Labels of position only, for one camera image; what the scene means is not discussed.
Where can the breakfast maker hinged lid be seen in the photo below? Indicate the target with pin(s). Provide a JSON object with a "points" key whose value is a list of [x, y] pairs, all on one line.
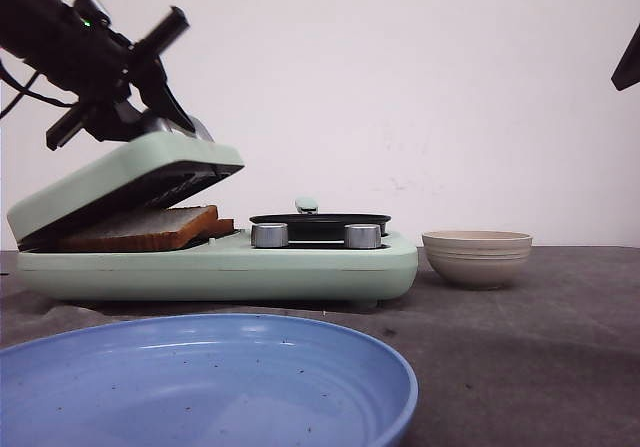
{"points": [[160, 168]]}

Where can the blue plate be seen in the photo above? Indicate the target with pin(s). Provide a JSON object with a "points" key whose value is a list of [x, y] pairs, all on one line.
{"points": [[207, 380]]}

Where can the silver control knob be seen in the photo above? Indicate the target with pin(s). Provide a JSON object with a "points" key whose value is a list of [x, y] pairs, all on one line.
{"points": [[269, 235], [362, 236]]}

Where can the white bread slice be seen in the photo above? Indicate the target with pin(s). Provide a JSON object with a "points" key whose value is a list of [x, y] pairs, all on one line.
{"points": [[146, 230], [221, 227]]}

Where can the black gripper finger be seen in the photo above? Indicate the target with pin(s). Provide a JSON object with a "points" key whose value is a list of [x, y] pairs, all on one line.
{"points": [[627, 72]]}

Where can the grey table cloth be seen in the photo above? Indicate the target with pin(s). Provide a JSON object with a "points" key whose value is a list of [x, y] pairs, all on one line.
{"points": [[551, 360]]}

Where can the mint green breakfast maker base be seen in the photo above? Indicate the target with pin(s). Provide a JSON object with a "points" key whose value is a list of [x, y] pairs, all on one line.
{"points": [[226, 269]]}

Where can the left silver control knob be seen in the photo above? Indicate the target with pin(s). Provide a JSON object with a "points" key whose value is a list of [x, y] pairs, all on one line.
{"points": [[269, 235]]}

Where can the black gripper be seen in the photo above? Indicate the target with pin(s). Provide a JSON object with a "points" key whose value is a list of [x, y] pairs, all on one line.
{"points": [[75, 49]]}

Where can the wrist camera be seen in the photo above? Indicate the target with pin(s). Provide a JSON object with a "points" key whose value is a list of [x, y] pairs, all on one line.
{"points": [[162, 35]]}

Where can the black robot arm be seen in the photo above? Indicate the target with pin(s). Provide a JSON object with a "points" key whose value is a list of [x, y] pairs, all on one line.
{"points": [[121, 86]]}

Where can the beige ribbed bowl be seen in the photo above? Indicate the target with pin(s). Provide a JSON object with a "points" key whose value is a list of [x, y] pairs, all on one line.
{"points": [[481, 260]]}

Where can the right silver control knob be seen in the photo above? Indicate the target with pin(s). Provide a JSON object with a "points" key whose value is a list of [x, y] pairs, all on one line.
{"points": [[362, 236]]}

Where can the black round frying pan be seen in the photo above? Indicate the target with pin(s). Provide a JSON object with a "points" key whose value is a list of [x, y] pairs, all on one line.
{"points": [[307, 224]]}

